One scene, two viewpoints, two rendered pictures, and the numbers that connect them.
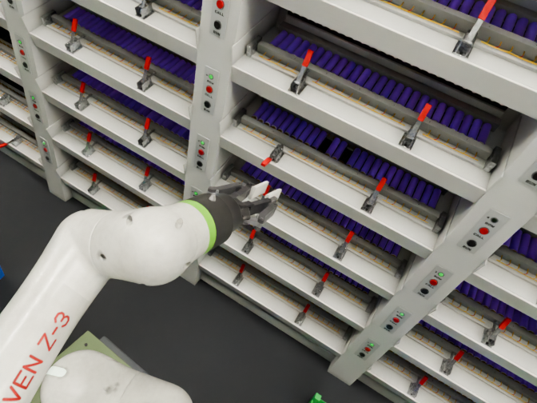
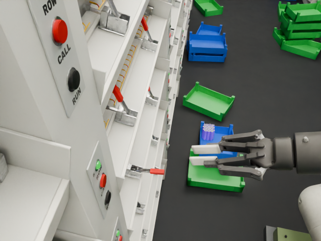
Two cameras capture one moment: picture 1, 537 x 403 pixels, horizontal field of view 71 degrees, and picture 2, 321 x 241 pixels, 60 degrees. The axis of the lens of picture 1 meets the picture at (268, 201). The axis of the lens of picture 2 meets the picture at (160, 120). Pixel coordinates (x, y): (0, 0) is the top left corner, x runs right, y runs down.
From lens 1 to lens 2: 88 cm
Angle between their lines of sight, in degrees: 64
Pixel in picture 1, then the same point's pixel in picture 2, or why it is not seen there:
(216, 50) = (111, 213)
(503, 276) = not seen: hidden behind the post
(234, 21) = (110, 164)
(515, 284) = not seen: hidden behind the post
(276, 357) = (171, 212)
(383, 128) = (143, 59)
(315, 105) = (141, 103)
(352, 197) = (148, 112)
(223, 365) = not seen: outside the picture
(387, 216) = (153, 91)
